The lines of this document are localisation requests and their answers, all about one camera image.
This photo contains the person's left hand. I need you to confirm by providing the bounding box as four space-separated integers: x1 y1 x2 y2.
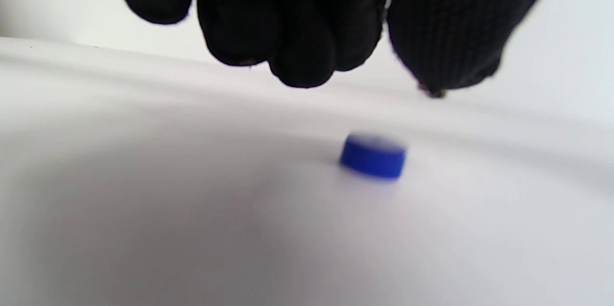
110 0 567 98

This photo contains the blue test tube cap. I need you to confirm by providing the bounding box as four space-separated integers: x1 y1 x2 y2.
339 133 407 181

